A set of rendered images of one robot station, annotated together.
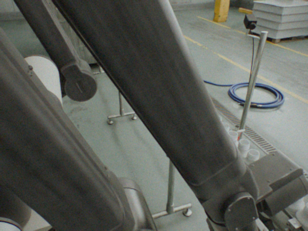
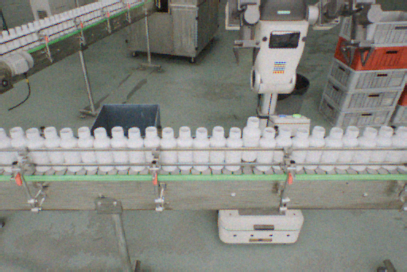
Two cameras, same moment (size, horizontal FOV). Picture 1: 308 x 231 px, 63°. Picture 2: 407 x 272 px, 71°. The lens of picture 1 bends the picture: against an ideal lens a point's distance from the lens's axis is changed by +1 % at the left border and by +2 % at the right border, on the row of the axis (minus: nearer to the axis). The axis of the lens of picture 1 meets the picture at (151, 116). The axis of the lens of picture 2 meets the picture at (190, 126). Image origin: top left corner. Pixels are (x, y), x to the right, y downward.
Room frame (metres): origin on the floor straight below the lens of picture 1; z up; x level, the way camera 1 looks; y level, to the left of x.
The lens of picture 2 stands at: (0.40, -1.31, 1.72)
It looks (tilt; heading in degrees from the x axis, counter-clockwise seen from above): 33 degrees down; 110
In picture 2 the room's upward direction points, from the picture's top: straight up
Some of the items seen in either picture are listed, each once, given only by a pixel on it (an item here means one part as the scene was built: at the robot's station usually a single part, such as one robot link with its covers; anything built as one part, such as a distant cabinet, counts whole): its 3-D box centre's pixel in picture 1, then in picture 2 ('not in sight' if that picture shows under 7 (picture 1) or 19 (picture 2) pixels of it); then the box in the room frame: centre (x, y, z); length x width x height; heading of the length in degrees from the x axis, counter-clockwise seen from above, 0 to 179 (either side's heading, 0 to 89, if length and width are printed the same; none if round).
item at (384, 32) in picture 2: not in sight; (382, 28); (1.18, 1.91, 1.00); 0.61 x 0.41 x 0.22; 27
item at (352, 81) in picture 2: not in sight; (367, 72); (1.18, 1.91, 0.55); 0.61 x 0.41 x 0.22; 27
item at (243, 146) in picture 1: (240, 159); (363, 149); (0.71, -0.33, 1.08); 0.06 x 0.06 x 0.17
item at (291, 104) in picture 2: not in sight; (277, 110); (0.39, 1.24, 0.32); 0.45 x 0.45 x 0.64
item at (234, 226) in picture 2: not in sight; (253, 188); (0.33, 0.21, 0.24); 0.68 x 0.53 x 0.41; 110
